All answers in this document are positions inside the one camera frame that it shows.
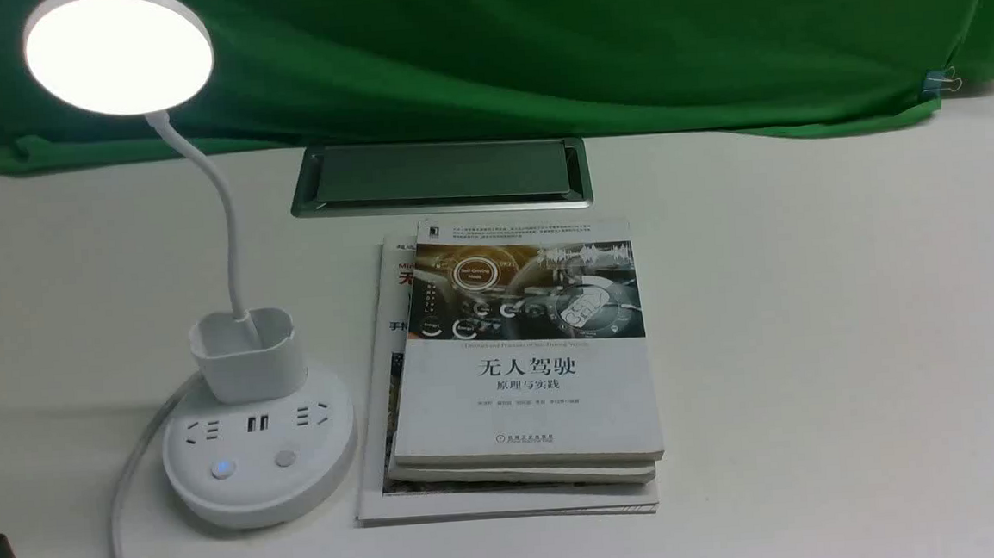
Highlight white desk lamp with socket base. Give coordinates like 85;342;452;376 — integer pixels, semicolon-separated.
23;0;357;537

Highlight bottom white magazine book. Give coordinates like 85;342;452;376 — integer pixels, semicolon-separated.
357;235;660;526

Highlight middle white book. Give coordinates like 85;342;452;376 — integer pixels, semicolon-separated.
373;234;658;499

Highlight top white self-driving book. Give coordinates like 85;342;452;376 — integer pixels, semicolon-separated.
379;208;666;478

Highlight green backdrop cloth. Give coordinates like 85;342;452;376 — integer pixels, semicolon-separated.
0;0;994;188

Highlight blue binder clip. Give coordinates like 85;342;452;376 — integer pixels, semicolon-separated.
922;65;965;99

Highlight white lamp power cable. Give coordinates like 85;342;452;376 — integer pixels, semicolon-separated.
101;372;215;558

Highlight silver desk cable grommet box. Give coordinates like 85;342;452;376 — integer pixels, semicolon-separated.
290;137;595;218

